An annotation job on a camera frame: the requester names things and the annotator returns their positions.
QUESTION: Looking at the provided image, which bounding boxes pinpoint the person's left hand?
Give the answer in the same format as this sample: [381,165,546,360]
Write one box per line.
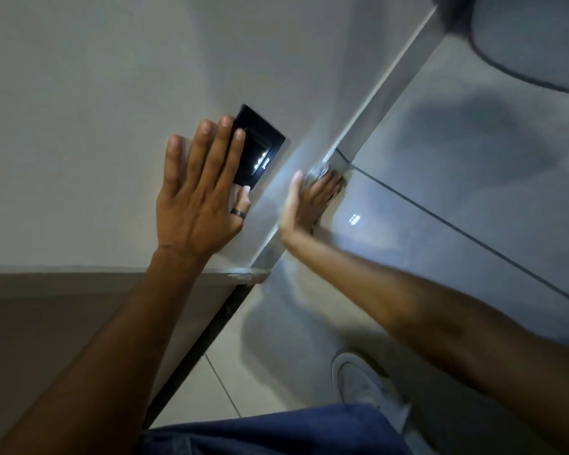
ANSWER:
[156,115,252,264]

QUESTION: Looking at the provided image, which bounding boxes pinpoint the person's right hand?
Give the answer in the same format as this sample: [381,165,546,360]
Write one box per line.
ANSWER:
[278,169,345,243]

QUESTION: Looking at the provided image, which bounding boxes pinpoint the striped white cleaning cloth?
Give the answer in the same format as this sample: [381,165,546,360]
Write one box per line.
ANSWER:
[305,162,348,191]

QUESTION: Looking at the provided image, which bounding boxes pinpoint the person's right forearm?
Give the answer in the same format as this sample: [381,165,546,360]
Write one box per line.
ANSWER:
[283,229,569,455]

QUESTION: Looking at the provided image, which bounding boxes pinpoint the person's right white sneaker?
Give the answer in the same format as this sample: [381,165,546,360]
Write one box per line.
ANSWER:
[331,352,412,433]

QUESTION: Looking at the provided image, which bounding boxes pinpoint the person's blue jeans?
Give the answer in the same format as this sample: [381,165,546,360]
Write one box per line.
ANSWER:
[136,404,414,455]

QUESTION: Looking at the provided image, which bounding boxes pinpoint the round grey stool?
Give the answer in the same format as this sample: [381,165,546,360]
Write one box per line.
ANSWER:
[468,0,569,97]

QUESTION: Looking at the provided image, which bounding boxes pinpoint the black wall socket plate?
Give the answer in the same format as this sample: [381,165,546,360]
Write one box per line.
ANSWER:
[231,104,287,191]

